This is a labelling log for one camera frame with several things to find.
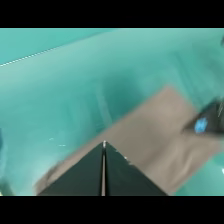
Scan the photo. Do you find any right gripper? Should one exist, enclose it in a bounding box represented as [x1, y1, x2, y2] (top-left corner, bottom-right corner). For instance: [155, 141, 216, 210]
[182, 96, 224, 136]

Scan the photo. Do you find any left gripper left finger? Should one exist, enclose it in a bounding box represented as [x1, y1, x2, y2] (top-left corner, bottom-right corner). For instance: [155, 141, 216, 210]
[37, 141, 105, 197]

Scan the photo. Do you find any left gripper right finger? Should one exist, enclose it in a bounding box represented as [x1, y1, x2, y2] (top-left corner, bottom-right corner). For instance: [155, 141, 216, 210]
[104, 141, 168, 197]

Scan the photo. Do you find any grey garment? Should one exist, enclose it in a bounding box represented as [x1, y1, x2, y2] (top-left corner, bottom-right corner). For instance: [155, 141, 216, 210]
[33, 84, 224, 197]

